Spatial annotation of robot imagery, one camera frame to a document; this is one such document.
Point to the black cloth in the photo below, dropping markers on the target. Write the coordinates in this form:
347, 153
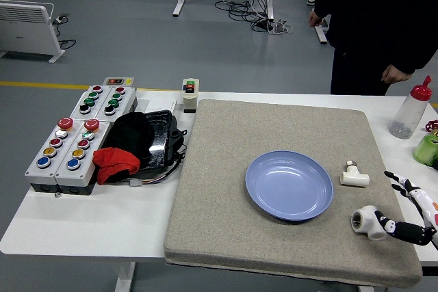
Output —
131, 134

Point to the white tee pipe threaded insert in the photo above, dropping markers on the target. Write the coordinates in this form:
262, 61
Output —
367, 222

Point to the white desk foot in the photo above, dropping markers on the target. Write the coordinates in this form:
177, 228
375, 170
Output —
321, 32

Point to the white panel heater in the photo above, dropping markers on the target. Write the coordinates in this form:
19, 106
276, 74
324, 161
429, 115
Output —
27, 28

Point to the white table leg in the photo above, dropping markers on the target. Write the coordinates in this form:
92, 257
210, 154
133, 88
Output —
125, 276

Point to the green cylindrical part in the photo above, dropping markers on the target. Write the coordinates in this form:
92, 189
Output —
426, 150

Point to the person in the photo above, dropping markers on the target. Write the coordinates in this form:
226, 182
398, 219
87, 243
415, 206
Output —
376, 15

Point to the blue round plate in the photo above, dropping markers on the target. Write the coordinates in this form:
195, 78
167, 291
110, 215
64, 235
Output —
289, 186

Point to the grey-brown mat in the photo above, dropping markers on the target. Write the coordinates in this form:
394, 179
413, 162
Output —
222, 186

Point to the white tee pipe metal nut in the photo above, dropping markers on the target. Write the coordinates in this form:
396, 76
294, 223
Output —
356, 178

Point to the white paper sheet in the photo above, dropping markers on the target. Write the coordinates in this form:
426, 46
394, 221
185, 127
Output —
161, 104

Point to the small grey switch panel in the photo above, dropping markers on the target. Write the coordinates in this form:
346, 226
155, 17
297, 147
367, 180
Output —
119, 81

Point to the white red-green switch box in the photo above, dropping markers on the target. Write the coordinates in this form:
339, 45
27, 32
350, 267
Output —
190, 98

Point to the grey five-button control box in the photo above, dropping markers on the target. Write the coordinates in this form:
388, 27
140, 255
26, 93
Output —
48, 155
80, 158

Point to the red cloth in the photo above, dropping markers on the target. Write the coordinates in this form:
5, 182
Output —
114, 163

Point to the grey four-button control box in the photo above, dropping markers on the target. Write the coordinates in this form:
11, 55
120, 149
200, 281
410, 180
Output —
118, 102
87, 104

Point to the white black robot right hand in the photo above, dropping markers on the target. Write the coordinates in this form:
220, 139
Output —
426, 208

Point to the clear squeeze bottle red cap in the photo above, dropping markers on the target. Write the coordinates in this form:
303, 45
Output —
409, 114

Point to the person's right hand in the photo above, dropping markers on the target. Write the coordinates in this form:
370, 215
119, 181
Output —
315, 18

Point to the person's left hand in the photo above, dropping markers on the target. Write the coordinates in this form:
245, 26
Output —
395, 75

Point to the red valve handwheel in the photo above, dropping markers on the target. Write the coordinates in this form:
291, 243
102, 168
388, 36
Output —
432, 125

